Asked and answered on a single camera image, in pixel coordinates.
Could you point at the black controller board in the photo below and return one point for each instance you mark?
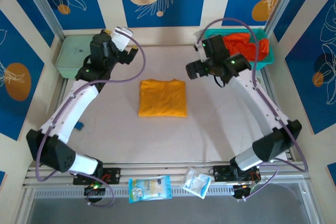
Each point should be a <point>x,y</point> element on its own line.
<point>94,189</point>
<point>241,192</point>

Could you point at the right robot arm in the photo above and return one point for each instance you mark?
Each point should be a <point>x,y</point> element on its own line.
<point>262,108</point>

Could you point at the blue yellow snack packet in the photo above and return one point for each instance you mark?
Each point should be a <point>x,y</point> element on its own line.
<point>149,188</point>

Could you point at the yellow t-shirt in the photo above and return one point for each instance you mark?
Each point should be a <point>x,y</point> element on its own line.
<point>162,98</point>

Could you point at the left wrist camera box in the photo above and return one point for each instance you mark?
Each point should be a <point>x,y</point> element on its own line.
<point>121,39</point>

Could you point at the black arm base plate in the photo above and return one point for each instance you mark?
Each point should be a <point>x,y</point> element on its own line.
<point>221,174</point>
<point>113,176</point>

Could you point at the white blue plastic packet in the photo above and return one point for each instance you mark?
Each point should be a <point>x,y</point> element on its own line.
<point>195,183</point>

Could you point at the aluminium front rail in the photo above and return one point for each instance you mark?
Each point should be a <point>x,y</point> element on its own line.
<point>157,169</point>

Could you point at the blue sponge eraser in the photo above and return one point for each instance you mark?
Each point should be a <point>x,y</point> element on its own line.
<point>79,126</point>

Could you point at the pale green lidded container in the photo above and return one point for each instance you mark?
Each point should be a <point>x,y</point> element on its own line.
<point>71,56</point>

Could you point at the perforated metal strip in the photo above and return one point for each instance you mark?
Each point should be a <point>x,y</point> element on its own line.
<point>65,193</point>

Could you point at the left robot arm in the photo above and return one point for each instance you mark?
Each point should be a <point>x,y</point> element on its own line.
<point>73,108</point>

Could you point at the teal plastic basket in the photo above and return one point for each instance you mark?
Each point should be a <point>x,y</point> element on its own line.
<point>266,64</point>

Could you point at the orange t-shirt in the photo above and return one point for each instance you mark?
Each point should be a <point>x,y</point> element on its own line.
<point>241,45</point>

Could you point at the aluminium frame post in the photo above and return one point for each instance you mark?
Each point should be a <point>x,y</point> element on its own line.
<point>281,1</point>
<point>44,6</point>

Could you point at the small green circuit board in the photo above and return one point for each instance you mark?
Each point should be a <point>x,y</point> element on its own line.
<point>255,182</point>

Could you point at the green bottle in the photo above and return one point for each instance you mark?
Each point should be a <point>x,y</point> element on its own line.
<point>258,79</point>

